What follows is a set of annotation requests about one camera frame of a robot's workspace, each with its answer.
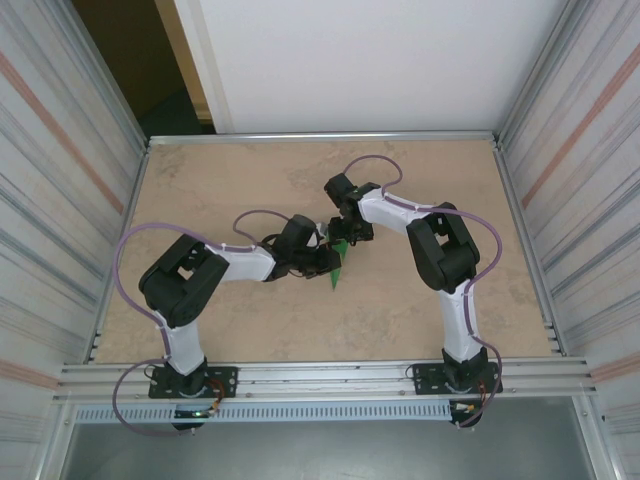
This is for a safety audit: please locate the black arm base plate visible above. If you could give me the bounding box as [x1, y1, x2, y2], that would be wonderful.
[412, 360, 503, 396]
[148, 366, 239, 400]

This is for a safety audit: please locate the translucent ribbed side panel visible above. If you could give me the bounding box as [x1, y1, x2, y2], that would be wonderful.
[499, 0, 640, 480]
[0, 0, 151, 480]

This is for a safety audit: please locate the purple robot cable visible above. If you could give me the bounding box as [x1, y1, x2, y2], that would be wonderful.
[344, 153, 504, 430]
[114, 209, 296, 439]

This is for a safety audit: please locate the green square paper sheet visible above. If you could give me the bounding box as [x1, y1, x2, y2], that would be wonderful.
[327, 234, 351, 292]

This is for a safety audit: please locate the grey metal shelf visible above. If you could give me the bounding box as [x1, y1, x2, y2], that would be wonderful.
[59, 398, 601, 480]

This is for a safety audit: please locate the white door frame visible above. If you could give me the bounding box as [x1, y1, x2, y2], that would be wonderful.
[172, 0, 236, 135]

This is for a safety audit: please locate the wide aluminium mounting rail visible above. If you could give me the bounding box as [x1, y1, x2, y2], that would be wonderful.
[52, 357, 599, 404]

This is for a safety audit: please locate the long aluminium table edge rail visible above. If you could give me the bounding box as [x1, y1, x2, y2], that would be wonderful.
[147, 130, 501, 147]

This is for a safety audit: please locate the short aluminium table edge rail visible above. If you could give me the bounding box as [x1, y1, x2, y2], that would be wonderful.
[89, 139, 152, 364]
[491, 137, 569, 357]

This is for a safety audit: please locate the grey slotted cable duct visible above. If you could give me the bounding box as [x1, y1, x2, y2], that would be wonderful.
[73, 402, 454, 424]

